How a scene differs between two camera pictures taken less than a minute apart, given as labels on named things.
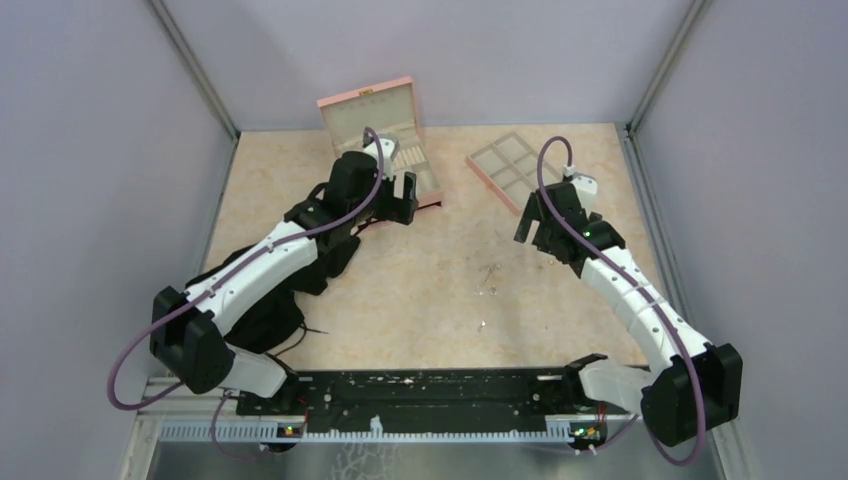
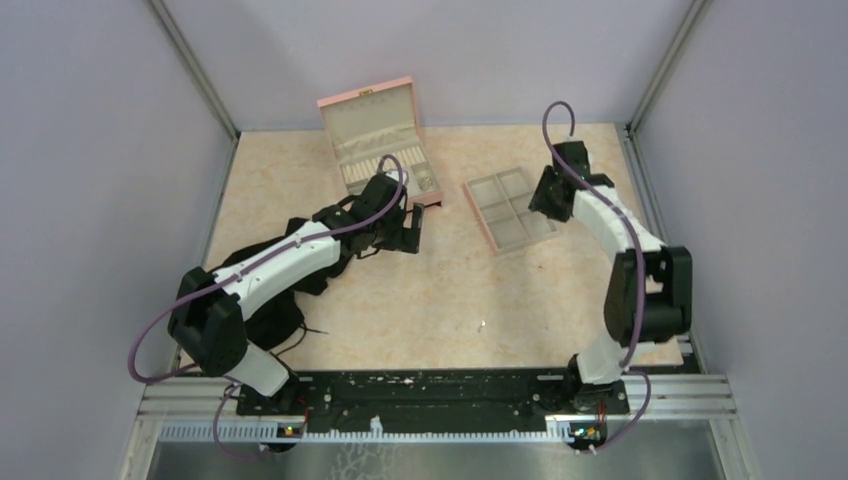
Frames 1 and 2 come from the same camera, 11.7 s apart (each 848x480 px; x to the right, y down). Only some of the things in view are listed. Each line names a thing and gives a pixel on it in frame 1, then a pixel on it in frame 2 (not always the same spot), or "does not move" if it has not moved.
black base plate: [427, 398] does not move
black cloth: [277, 321] does not move
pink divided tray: [510, 166] -> [501, 204]
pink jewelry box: [387, 108] does not move
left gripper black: [400, 208] -> [404, 238]
